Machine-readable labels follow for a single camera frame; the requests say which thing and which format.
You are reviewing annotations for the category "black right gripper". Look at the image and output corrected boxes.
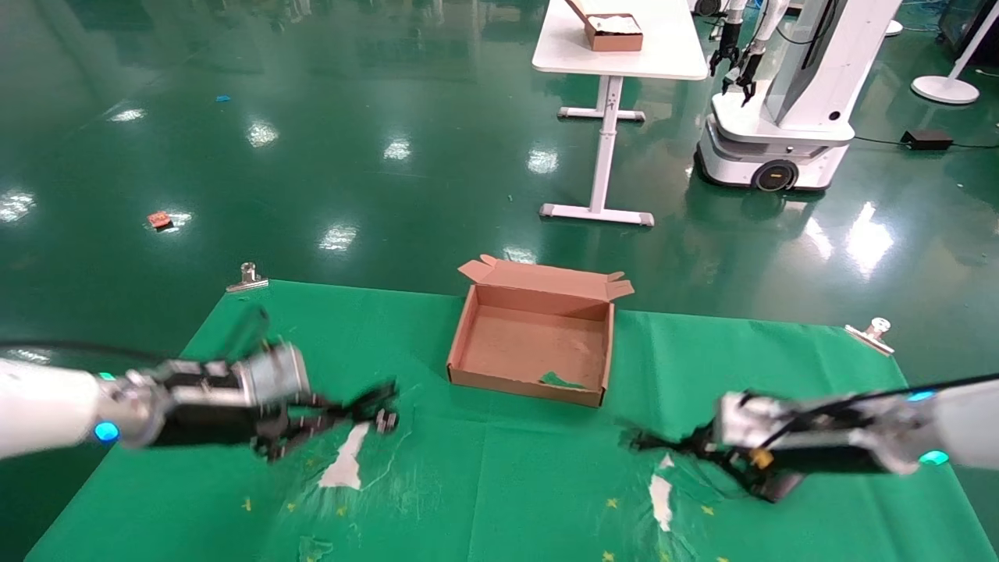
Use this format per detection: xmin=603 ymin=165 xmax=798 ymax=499
xmin=659 ymin=425 xmax=898 ymax=503

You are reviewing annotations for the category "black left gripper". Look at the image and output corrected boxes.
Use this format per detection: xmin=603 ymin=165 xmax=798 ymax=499
xmin=148 ymin=375 xmax=397 ymax=461

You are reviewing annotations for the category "thick black power cord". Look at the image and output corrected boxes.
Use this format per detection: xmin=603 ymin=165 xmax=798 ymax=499
xmin=269 ymin=390 xmax=401 ymax=457

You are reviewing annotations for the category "open brown cardboard box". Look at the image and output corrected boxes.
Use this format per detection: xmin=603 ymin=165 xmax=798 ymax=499
xmin=446 ymin=254 xmax=635 ymax=408

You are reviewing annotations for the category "small brown box with contents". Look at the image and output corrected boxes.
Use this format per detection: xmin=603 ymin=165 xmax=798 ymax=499
xmin=565 ymin=0 xmax=644 ymax=53

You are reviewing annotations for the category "metal table clip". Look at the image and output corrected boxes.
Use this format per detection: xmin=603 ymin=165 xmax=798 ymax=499
xmin=845 ymin=317 xmax=895 ymax=357
xmin=226 ymin=263 xmax=269 ymax=293

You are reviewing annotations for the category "green table cloth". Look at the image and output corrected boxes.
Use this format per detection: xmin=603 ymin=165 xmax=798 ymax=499
xmin=23 ymin=279 xmax=999 ymax=562

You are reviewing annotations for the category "white wheeled robot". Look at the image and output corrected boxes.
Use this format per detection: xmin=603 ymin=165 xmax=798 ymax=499
xmin=695 ymin=0 xmax=902 ymax=193

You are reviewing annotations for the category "black floor power adapter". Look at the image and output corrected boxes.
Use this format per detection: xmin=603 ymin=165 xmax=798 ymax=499
xmin=900 ymin=130 xmax=954 ymax=152

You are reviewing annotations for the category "white table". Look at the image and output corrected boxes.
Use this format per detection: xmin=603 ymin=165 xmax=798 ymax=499
xmin=532 ymin=0 xmax=709 ymax=228

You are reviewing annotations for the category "white floor stand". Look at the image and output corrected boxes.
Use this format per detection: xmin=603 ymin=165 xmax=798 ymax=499
xmin=912 ymin=0 xmax=999 ymax=105

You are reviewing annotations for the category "dark cabinet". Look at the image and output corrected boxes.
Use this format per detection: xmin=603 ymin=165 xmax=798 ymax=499
xmin=935 ymin=0 xmax=999 ymax=67

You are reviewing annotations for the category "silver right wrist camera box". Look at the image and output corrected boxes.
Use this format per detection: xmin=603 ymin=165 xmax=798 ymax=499
xmin=718 ymin=393 xmax=789 ymax=452

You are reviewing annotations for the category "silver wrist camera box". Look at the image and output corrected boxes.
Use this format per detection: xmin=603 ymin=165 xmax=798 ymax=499
xmin=718 ymin=393 xmax=789 ymax=452
xmin=234 ymin=342 xmax=311 ymax=405

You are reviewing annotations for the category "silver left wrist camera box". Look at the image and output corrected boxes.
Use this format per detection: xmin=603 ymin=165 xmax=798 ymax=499
xmin=234 ymin=342 xmax=311 ymax=405

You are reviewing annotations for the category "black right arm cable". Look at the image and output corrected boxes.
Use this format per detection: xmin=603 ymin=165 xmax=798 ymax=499
xmin=761 ymin=373 xmax=999 ymax=450

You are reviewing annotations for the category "black floor cable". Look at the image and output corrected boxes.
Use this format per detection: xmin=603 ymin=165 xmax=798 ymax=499
xmin=853 ymin=137 xmax=999 ymax=151

